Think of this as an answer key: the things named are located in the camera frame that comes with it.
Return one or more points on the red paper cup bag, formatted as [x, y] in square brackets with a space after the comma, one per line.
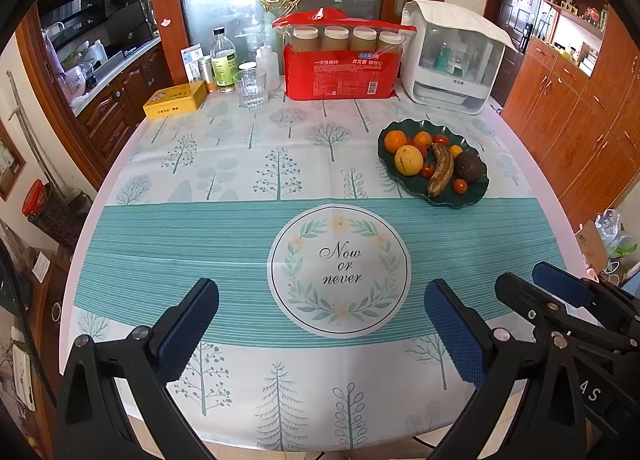
[340, 75]

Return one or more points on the wooden kitchen counter cabinet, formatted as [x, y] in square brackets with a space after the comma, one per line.
[107, 115]

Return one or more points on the medium orange tangerine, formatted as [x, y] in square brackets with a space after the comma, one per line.
[422, 139]

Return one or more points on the blue white carton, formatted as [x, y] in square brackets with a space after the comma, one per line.
[190, 63]

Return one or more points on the wooden picture frame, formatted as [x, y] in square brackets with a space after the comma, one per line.
[6, 165]

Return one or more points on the white countertop appliance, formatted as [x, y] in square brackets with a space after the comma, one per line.
[440, 90]

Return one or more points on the large yellow citrus fruit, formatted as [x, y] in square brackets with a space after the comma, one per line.
[408, 159]

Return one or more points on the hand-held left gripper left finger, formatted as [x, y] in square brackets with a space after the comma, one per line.
[187, 330]

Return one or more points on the yellow tin box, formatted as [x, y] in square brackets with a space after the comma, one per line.
[172, 99]

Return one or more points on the dark green scalloped plate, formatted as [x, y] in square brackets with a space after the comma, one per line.
[467, 200]

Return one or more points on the clear plastic bag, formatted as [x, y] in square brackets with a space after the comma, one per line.
[615, 235]

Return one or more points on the clear bottle green label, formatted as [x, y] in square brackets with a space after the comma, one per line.
[224, 65]

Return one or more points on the large orange tangerine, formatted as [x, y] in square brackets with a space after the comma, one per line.
[395, 140]

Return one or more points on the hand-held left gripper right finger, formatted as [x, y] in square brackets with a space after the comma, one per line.
[452, 335]

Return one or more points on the small metal can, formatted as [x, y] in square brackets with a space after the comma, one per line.
[205, 73]

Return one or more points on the cardboard box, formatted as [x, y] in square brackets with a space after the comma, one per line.
[592, 247]

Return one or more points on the overripe brown banana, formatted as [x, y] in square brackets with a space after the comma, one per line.
[441, 171]

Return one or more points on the small orange tangerine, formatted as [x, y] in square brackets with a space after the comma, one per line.
[456, 150]

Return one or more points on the red cherry tomato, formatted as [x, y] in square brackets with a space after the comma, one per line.
[427, 169]
[440, 139]
[459, 185]

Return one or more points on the dark brown avocado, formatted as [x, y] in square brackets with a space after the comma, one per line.
[470, 167]

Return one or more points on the clear glass tumbler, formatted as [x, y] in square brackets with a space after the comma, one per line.
[250, 90]

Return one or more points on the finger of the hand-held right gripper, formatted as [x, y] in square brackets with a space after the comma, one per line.
[560, 282]
[520, 295]

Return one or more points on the white squeeze bottle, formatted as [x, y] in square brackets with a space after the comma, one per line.
[270, 65]

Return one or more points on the wooden wall cabinets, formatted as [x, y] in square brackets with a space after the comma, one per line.
[565, 130]

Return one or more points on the tree print tablecloth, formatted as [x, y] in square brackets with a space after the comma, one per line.
[225, 240]

